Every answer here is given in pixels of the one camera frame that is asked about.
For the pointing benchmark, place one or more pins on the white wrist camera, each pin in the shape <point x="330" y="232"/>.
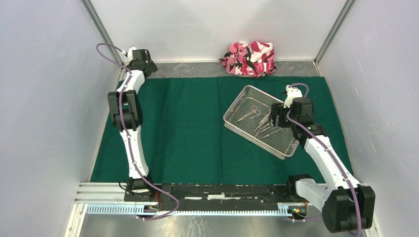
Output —
<point x="127" y="56"/>
<point x="291" y="92"/>

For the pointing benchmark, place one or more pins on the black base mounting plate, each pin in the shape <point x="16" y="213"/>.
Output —
<point x="217" y="197"/>

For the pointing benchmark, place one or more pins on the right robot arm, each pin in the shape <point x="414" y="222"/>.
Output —
<point x="345" y="204"/>

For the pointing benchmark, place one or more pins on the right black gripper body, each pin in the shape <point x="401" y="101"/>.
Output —
<point x="277" y="109"/>

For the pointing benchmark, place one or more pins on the wire mesh instrument tray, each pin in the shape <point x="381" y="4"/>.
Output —
<point x="281" y="145"/>

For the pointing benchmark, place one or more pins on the green surgical drape cloth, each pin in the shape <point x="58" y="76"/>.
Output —
<point x="185" y="141"/>

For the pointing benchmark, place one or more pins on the surgical forceps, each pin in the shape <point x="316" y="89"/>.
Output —
<point x="264" y="121"/>

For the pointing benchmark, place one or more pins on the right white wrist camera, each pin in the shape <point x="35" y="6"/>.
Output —
<point x="291" y="92"/>

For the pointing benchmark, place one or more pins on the aluminium frame rail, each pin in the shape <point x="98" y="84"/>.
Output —
<point x="108" y="198"/>

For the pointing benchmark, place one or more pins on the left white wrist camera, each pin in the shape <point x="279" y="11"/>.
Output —
<point x="127" y="56"/>

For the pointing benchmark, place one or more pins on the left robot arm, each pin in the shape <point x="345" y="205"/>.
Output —
<point x="127" y="117"/>

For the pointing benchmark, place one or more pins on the surgical scissors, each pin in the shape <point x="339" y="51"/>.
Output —
<point x="283" y="130"/>
<point x="254" y="110"/>

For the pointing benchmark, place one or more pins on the pink camouflage cloth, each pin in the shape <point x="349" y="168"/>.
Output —
<point x="253" y="60"/>

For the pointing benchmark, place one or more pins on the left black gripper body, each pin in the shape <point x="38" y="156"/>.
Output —
<point x="151" y="67"/>

